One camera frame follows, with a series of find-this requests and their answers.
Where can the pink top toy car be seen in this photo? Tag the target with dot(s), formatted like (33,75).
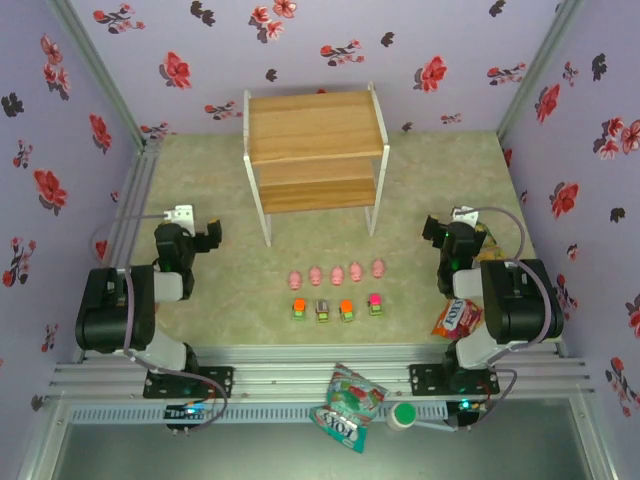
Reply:
(376,305)

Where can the pink toy pig with dirt marks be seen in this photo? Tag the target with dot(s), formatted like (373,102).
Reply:
(315,276)

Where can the orange top toy car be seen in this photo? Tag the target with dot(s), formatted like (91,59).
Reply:
(299,310)
(346,310)

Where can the grey top toy car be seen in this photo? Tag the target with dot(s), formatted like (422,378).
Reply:
(322,311)

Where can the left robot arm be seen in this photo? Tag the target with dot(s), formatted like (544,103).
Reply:
(115,310)

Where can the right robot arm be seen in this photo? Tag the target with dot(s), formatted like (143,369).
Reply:
(520,300)

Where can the yellow green Fox's candy bag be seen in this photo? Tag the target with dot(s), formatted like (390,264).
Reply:
(490,247)

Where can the red Fox's candy bag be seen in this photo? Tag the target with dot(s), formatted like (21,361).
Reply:
(457,320)

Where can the white bottle green cap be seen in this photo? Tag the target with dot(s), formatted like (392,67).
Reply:
(401,416)

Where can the teal Fox's candy bag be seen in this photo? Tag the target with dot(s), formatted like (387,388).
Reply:
(350,405)

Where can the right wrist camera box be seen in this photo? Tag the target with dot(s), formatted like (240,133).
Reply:
(466,214)

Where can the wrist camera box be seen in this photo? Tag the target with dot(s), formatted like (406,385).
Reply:
(181,215)
(466,214)

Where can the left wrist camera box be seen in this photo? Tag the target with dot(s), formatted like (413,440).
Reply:
(181,215)

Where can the aluminium side rail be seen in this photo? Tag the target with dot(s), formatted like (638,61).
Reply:
(135,190)

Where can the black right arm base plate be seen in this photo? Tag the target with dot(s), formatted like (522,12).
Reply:
(425,380)

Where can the wooden shelf white frame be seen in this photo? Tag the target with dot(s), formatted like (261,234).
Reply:
(310,125)

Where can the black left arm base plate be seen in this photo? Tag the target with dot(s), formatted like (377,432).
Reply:
(220,382)

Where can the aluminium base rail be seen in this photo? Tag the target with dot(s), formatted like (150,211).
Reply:
(300,370)

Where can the aluminium corner post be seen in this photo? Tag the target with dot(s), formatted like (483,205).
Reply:
(535,70)
(95,65)

